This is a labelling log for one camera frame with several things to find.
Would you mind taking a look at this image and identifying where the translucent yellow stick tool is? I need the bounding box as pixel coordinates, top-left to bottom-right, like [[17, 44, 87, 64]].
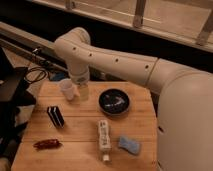
[[78, 84, 89, 101]]

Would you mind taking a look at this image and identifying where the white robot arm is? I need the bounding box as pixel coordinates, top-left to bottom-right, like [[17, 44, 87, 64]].
[[54, 27, 213, 171]]

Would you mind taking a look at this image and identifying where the white paper cup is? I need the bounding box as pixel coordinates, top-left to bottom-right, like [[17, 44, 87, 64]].
[[59, 79, 75, 100]]

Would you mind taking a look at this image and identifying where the black round bowl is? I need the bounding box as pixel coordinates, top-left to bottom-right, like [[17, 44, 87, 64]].
[[98, 88, 130, 116]]

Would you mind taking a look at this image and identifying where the white toothpaste tube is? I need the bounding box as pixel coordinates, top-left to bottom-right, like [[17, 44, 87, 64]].
[[98, 120, 111, 162]]

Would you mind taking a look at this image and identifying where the blue sponge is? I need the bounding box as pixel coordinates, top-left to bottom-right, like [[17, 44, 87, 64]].
[[118, 136, 141, 155]]

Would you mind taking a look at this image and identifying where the black cable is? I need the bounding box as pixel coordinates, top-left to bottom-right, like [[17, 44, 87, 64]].
[[23, 46, 52, 85]]

